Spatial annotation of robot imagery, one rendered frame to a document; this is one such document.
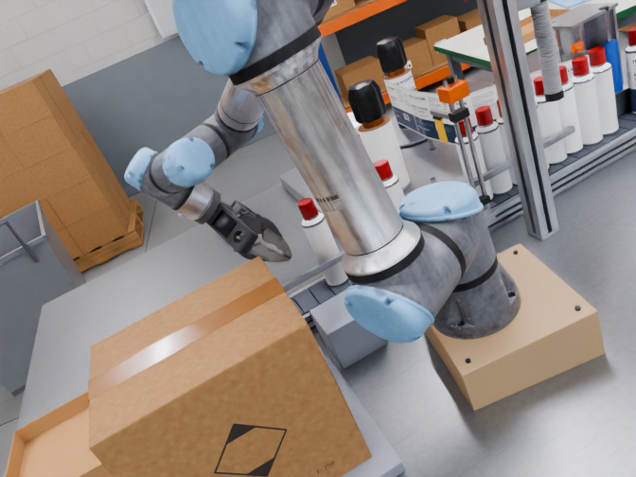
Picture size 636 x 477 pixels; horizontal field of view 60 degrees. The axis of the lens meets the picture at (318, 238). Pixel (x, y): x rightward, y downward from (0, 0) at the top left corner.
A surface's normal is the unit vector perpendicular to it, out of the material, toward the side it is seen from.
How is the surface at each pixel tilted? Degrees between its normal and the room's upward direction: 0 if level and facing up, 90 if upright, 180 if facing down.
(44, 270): 93
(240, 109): 111
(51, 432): 0
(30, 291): 93
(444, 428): 0
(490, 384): 90
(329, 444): 90
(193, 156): 75
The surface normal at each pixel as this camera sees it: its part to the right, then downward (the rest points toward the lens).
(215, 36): -0.64, 0.50
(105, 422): -0.36, -0.82
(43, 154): 0.26, 0.38
